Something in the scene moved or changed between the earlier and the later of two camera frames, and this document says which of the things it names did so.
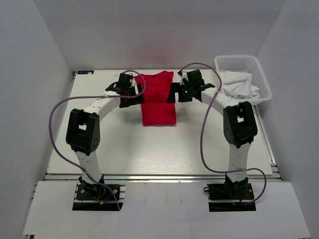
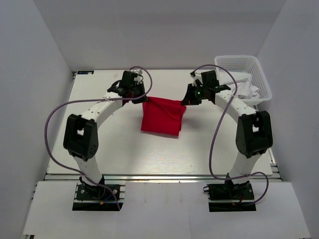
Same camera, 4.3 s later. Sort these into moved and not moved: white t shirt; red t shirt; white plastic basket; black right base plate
Moved: red t shirt
Not moved: white t shirt; black right base plate; white plastic basket
